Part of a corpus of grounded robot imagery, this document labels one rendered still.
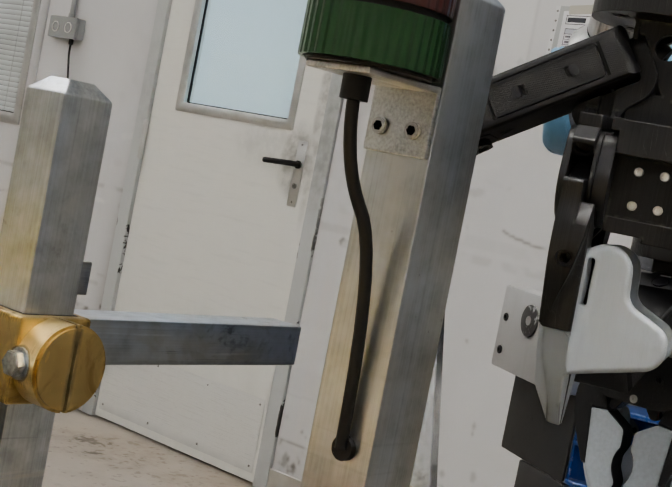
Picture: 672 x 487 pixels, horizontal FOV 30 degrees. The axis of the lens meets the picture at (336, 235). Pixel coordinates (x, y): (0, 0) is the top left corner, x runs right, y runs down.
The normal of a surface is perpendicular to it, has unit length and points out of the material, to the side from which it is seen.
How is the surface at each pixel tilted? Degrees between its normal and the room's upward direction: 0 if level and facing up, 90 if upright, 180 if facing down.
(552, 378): 114
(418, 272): 90
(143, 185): 90
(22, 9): 90
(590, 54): 89
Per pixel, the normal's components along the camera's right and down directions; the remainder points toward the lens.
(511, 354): -0.92, -0.16
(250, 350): 0.75, 0.18
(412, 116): -0.63, -0.08
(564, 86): -0.29, -0.03
